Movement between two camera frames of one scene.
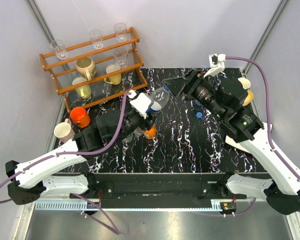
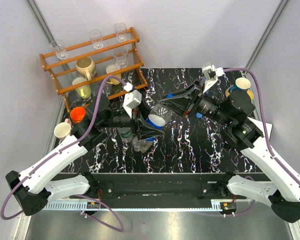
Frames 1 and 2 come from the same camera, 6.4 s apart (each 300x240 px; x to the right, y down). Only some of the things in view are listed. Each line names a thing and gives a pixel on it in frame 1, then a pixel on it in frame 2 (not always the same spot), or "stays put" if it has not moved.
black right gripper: [194, 80] to [180, 103]
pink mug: [64, 131] stays put
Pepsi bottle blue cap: [160, 97] to [156, 121]
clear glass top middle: [96, 36] stays put
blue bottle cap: [199, 114] stays put
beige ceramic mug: [86, 67] stays put
